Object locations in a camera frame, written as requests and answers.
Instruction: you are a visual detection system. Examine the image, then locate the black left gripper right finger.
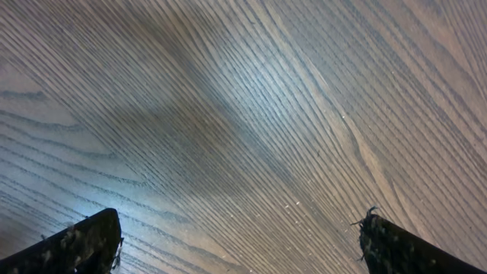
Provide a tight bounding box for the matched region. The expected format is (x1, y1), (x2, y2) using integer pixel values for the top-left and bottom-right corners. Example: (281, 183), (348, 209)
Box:
(356, 206), (486, 274)

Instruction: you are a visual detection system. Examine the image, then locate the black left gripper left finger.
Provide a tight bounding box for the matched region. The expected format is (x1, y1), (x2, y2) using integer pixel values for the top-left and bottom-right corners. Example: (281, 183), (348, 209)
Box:
(1, 208), (123, 274)

